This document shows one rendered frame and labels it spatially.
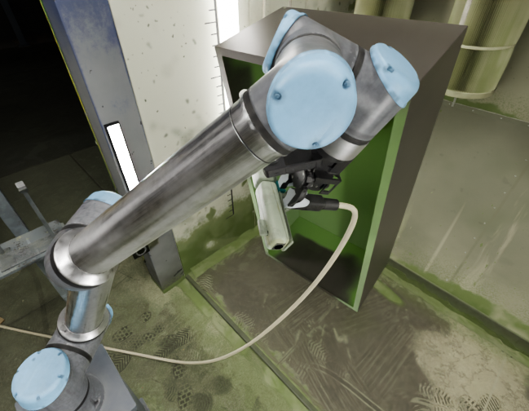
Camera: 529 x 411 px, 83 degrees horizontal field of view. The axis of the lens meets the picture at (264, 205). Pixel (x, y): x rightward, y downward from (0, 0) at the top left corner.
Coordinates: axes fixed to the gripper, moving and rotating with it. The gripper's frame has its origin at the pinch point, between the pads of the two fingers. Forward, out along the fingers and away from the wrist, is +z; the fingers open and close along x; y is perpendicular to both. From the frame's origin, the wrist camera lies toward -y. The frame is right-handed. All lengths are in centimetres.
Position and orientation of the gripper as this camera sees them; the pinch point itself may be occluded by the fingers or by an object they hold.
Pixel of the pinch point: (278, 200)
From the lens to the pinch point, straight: 69.8
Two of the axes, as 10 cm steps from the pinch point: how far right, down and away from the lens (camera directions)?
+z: -3.8, 5.1, 7.7
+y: 9.1, 0.6, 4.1
